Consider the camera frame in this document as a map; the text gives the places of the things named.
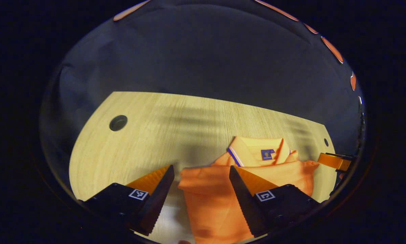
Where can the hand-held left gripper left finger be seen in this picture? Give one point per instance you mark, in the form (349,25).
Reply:
(155,205)

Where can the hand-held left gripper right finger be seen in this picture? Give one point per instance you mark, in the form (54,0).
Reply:
(245,203)

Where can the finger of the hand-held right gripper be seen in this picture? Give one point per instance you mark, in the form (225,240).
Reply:
(333,161)

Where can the orange polo T-shirt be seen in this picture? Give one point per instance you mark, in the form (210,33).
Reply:
(209,196)

